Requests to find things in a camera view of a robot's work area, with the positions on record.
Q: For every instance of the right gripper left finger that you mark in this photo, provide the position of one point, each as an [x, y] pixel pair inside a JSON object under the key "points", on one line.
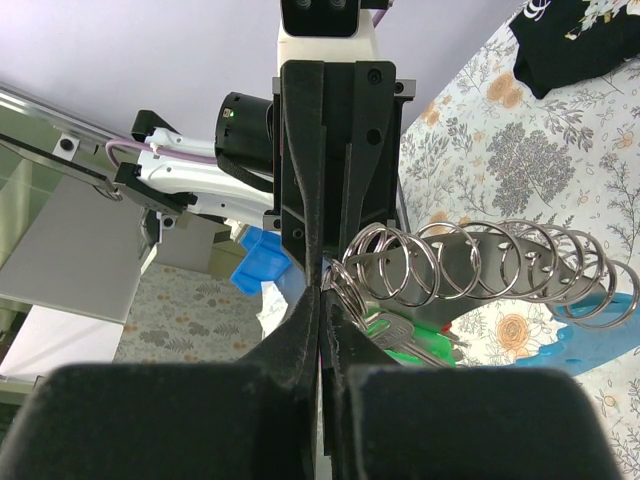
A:
{"points": [[254, 418]]}

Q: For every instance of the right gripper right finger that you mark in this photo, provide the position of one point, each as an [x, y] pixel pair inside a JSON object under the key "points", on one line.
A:
{"points": [[383, 420]]}

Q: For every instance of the black floral cloth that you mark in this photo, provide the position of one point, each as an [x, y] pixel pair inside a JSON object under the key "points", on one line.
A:
{"points": [[561, 43]]}

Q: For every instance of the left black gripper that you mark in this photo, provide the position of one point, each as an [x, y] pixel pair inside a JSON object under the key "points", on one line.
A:
{"points": [[339, 136]]}

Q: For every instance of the blue plastic bin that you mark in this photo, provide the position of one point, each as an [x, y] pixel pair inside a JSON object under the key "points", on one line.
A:
{"points": [[265, 261]]}

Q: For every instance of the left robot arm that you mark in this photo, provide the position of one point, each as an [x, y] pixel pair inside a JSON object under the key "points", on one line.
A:
{"points": [[234, 176]]}

